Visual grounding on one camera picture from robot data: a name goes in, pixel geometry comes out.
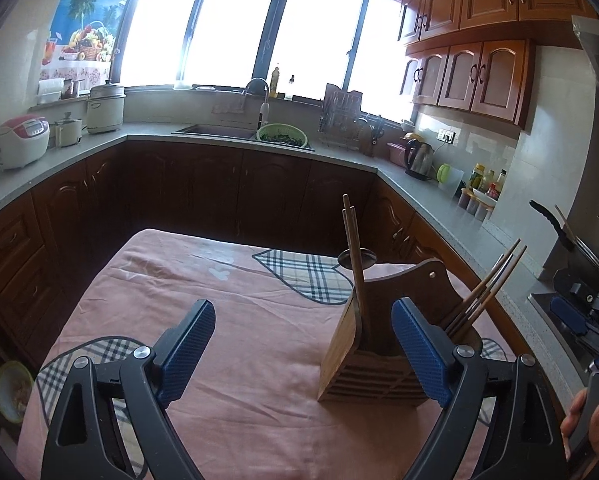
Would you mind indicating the pink tablecloth with plaid hearts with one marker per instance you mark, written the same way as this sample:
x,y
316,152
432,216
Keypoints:
x,y
229,360

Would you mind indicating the kitchen window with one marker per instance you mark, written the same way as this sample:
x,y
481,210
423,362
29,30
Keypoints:
x,y
229,25

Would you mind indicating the pale green bowl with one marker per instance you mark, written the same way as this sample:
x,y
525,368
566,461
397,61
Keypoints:
x,y
14,390

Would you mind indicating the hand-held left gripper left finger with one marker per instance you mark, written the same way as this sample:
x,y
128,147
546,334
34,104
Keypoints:
x,y
187,350

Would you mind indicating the light wooden chopstick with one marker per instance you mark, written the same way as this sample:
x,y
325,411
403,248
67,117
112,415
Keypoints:
x,y
499,282

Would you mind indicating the bunch of light chopsticks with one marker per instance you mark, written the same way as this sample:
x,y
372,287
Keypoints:
x,y
479,282

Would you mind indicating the knife block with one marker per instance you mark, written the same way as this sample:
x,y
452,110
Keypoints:
x,y
367,142

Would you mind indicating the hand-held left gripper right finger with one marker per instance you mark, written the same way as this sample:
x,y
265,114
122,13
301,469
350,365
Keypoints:
x,y
422,355

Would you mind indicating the wooden utensil holder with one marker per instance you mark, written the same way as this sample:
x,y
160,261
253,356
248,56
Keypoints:
x,y
359,370

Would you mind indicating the seasoning jar set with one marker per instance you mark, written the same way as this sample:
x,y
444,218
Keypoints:
x,y
474,207

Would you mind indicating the dark wooden chopstick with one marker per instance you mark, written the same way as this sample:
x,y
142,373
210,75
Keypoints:
x,y
353,260
360,270

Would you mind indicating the tropical fruit wall poster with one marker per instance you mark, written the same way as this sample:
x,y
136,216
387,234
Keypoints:
x,y
84,10

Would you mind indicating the wooden base cabinets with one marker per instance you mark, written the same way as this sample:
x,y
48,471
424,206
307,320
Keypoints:
x,y
204,185

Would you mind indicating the grey kitchen countertop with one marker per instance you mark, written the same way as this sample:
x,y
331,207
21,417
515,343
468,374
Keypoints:
x,y
429,195

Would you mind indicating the clear container with green lid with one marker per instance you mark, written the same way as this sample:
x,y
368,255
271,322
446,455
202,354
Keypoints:
x,y
444,172

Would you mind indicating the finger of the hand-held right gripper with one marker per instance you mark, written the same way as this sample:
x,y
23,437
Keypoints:
x,y
574,285
569,316

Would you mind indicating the metal dish rack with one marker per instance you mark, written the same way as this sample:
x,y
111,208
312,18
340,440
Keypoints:
x,y
339,115

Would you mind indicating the large white cooker pot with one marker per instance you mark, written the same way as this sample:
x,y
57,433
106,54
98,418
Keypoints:
x,y
105,110

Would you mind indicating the kitchen sink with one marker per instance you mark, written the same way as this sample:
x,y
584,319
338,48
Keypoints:
x,y
214,131

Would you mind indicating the pink container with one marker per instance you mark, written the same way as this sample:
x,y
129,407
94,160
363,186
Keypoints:
x,y
395,152

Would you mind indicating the yellow lid condiment bottle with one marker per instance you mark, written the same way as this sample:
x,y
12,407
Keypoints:
x,y
475,175

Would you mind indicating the small white cooker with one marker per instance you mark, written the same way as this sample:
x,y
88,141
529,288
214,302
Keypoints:
x,y
68,132

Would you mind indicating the green colander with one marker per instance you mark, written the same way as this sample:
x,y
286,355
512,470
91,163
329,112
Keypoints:
x,y
282,136

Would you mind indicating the white wall socket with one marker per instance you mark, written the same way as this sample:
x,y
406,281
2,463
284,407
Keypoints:
x,y
447,136

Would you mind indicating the steel electric kettle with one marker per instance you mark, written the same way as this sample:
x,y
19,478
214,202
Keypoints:
x,y
419,160

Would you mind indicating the white and red rice cooker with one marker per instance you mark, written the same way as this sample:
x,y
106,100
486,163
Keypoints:
x,y
22,142

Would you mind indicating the kitchen faucet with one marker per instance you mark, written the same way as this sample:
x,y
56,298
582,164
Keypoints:
x,y
264,110

